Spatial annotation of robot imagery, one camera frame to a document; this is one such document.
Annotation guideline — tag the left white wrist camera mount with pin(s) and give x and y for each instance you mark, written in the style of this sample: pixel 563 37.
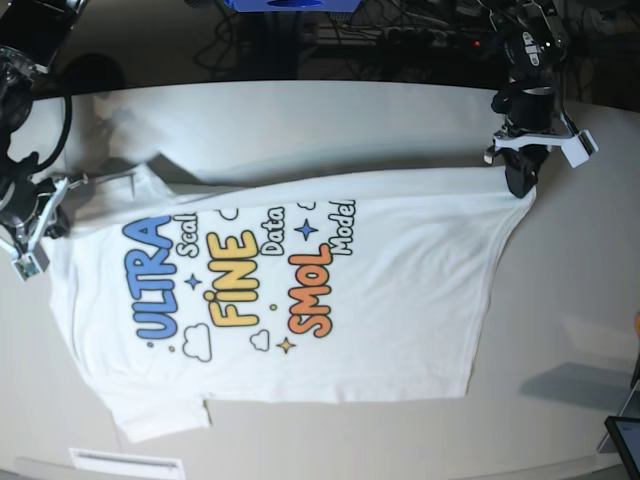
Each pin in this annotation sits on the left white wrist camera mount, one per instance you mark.
pixel 576 145

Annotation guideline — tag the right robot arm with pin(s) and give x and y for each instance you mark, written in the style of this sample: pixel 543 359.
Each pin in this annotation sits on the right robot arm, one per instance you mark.
pixel 32 33

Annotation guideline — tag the black tablet device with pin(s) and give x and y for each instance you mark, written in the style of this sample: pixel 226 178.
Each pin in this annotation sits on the black tablet device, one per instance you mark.
pixel 624 432

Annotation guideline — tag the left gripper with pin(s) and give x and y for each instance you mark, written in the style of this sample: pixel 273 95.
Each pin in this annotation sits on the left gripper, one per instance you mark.
pixel 523 151

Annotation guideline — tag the power strip with red light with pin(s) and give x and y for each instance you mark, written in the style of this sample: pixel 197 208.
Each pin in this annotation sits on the power strip with red light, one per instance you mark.
pixel 395 37

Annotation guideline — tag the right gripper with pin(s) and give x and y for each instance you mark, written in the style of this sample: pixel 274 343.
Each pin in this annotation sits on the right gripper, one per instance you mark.
pixel 20 215

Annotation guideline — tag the white paper label strip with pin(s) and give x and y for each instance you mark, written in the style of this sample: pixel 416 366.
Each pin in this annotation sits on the white paper label strip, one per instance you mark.
pixel 142 467

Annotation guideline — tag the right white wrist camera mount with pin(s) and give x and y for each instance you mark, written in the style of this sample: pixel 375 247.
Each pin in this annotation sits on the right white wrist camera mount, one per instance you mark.
pixel 28 257

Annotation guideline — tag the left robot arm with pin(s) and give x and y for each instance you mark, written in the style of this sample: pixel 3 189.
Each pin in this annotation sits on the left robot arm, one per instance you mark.
pixel 533 39

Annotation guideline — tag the white printed T-shirt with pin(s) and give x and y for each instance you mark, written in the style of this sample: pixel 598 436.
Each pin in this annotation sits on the white printed T-shirt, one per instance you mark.
pixel 366 287

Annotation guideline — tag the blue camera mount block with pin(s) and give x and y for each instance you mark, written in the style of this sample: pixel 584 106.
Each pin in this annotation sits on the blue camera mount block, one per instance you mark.
pixel 244 6

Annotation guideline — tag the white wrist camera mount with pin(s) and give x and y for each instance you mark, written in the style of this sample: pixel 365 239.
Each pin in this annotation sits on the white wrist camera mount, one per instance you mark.
pixel 28 257
pixel 576 145

